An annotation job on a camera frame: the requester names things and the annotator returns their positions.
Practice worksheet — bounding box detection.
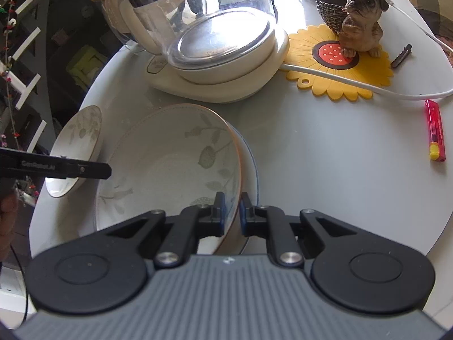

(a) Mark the black cable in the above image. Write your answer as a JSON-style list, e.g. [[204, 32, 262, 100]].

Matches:
[[10, 244, 29, 328]]

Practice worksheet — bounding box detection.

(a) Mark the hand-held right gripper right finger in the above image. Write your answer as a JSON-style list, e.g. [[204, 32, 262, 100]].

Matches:
[[240, 191, 359, 268]]

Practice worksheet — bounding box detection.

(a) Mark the glass kettle cream handle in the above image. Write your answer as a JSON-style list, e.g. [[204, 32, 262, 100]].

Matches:
[[88, 0, 277, 75]]

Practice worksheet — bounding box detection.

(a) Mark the white power cable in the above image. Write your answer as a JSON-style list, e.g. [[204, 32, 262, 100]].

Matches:
[[281, 0, 453, 100]]

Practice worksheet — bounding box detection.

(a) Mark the yellow-green box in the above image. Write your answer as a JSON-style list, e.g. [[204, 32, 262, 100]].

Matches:
[[67, 45, 108, 90]]

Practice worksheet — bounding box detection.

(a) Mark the dog figurine with basket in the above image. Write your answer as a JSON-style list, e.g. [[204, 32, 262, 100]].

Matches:
[[316, 0, 384, 58]]

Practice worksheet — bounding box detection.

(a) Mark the red lighter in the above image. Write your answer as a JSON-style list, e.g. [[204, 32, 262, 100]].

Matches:
[[425, 99, 446, 163]]

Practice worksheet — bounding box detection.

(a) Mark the large floral bowl brown rim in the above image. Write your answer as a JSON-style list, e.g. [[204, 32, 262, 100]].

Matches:
[[94, 103, 243, 256]]

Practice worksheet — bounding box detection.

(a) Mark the person's left hand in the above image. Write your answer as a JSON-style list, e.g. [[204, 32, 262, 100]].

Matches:
[[0, 190, 19, 256]]

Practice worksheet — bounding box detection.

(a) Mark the small floral plate brown rim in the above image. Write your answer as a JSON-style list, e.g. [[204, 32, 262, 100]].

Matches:
[[44, 105, 103, 198]]

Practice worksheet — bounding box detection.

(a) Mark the flower garland string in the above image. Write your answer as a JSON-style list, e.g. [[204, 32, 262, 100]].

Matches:
[[0, 0, 39, 206]]

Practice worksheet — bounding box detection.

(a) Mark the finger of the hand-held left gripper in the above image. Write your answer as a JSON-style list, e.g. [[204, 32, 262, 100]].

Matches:
[[0, 147, 112, 180]]

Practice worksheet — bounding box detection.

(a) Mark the brown hair clip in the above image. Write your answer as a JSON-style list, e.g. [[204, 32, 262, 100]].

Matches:
[[390, 44, 413, 69]]

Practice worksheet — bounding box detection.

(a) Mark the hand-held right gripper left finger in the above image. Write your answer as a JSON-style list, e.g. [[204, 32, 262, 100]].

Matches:
[[84, 191, 227, 269]]

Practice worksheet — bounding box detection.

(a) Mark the white wall socket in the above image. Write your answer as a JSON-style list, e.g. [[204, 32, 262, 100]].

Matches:
[[0, 268, 26, 295]]

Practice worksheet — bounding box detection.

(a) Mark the dark shelf with white bars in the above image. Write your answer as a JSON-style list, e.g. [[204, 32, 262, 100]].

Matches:
[[0, 0, 114, 171]]

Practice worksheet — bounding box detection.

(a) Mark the cream kettle base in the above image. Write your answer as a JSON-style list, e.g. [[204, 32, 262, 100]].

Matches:
[[143, 28, 291, 104]]

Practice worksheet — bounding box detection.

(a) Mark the yellow sunflower mat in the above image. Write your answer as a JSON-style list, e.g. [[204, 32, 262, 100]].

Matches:
[[281, 24, 394, 102]]

